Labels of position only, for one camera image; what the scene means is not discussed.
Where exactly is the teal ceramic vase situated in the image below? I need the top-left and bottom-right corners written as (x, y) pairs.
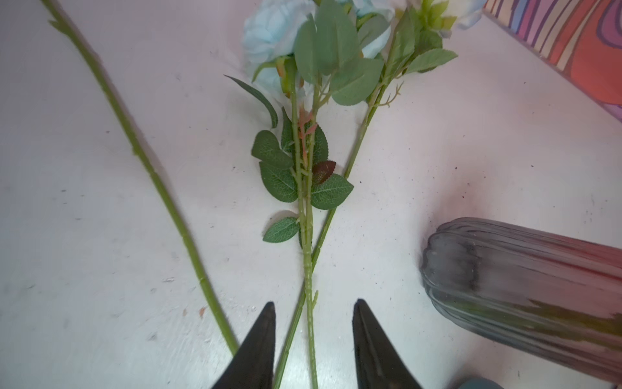
top-left (458, 378), bottom-right (503, 389)

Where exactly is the pink glass vase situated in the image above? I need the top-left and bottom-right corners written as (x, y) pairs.
top-left (421, 217), bottom-right (621, 384)

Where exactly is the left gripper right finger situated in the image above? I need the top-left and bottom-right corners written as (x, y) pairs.
top-left (352, 299), bottom-right (422, 389)

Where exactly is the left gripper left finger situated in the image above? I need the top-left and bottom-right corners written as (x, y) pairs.
top-left (212, 301), bottom-right (276, 389)

